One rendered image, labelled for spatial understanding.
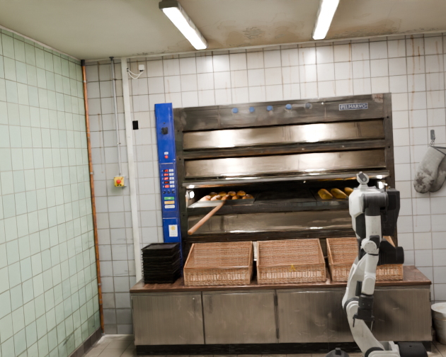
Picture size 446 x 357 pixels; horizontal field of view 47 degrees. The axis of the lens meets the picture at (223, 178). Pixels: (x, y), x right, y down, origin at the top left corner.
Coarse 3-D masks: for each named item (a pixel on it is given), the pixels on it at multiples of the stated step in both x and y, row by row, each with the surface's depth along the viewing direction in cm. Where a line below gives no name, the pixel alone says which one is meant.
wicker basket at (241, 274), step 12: (192, 252) 462; (204, 252) 468; (216, 252) 467; (228, 252) 466; (252, 252) 462; (192, 264) 461; (204, 264) 466; (216, 264) 465; (228, 264) 463; (252, 264) 454; (192, 276) 426; (204, 276) 453; (216, 276) 423; (228, 276) 447; (240, 276) 421
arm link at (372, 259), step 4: (364, 240) 316; (376, 252) 311; (368, 256) 312; (372, 256) 311; (376, 256) 311; (368, 260) 312; (372, 260) 311; (376, 260) 311; (368, 264) 312; (372, 264) 311; (376, 264) 312; (368, 268) 312; (372, 268) 312; (372, 272) 312
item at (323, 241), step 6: (264, 240) 470; (324, 240) 463; (354, 240) 460; (240, 246) 472; (324, 246) 462; (354, 246) 458; (198, 252) 475; (210, 252) 474; (240, 252) 470; (282, 252) 465; (324, 252) 460; (198, 258) 474; (312, 258) 458; (324, 258) 457
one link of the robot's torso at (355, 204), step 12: (360, 192) 327; (372, 192) 323; (396, 192) 322; (360, 204) 322; (396, 204) 323; (360, 216) 324; (384, 216) 324; (396, 216) 323; (360, 228) 327; (384, 228) 325
